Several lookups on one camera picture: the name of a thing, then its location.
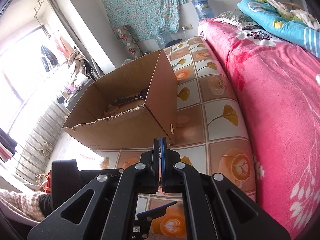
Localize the blue water jug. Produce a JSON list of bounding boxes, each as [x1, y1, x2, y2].
[[192, 0, 215, 22]]

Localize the clear water jug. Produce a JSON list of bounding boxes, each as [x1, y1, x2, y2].
[[155, 30, 173, 48]]

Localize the pink bag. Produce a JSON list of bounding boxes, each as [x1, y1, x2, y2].
[[35, 171, 53, 194]]

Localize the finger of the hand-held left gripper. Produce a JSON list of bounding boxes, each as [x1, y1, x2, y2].
[[132, 201, 178, 240]]

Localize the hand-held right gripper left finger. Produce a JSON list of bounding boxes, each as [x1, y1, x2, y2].
[[27, 138, 161, 240]]

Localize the pink strap digital watch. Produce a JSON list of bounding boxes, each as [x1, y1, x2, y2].
[[111, 89, 148, 107]]

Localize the teal floral cloth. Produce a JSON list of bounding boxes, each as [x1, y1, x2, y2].
[[102, 0, 187, 40]]

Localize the metal coat hook rack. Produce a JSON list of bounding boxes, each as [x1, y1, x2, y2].
[[34, 0, 52, 38]]

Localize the brown cardboard box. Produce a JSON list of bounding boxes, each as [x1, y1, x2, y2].
[[62, 49, 178, 149]]

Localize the red grey patterned roll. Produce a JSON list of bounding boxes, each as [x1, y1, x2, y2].
[[114, 25, 142, 60]]

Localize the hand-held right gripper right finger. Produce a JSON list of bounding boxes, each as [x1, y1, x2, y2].
[[161, 137, 290, 240]]

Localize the hanging clothes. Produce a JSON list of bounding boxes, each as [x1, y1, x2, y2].
[[40, 36, 70, 73]]

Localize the pink floral blanket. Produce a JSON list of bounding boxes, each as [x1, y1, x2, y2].
[[199, 19, 320, 240]]

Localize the person's left forearm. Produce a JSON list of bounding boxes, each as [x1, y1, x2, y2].
[[0, 189, 54, 228]]

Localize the dark floral pillow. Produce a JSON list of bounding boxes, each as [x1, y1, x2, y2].
[[215, 10, 262, 30]]

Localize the ginkgo print tablecloth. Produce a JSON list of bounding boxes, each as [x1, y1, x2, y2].
[[90, 36, 257, 240]]

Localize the blue cartoon quilt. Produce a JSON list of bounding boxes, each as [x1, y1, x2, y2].
[[236, 0, 320, 55]]

